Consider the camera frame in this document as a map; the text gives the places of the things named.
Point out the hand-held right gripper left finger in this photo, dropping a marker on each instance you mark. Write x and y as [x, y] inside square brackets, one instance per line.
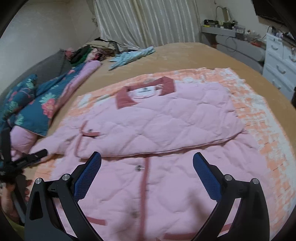
[89, 176]

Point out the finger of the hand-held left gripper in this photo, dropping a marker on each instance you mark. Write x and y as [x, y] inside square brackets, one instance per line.
[34, 157]

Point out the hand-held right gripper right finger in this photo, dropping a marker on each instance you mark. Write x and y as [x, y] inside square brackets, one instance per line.
[207, 176]

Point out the pink quilted jacket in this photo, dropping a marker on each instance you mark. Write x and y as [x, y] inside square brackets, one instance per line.
[161, 120]

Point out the pile of folded clothes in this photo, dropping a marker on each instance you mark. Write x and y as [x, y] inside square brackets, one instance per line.
[97, 51]

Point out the person's left hand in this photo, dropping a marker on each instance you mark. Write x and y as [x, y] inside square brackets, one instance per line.
[7, 205]

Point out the teal floral quilt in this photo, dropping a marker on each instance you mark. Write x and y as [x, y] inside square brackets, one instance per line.
[34, 109]

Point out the orange white checkered blanket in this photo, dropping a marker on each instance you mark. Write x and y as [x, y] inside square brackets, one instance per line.
[254, 111]

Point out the grey pillow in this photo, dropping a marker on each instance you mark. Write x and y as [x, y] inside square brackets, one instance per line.
[53, 66]

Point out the tan bed cover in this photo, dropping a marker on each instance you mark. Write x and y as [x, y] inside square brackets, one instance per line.
[196, 55]

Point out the light blue garment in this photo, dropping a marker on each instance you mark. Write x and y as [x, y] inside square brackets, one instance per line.
[129, 56]

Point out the grey headboard shelf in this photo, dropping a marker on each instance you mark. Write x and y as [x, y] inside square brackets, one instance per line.
[245, 49]

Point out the white dresser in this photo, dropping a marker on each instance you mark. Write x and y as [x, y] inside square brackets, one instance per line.
[281, 60]

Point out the clutter of small shelf items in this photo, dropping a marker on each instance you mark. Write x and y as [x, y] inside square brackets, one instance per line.
[231, 24]

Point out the white striped curtain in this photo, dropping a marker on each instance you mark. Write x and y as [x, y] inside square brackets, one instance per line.
[148, 20]

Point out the black television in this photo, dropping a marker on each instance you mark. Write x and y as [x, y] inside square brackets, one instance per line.
[268, 9]

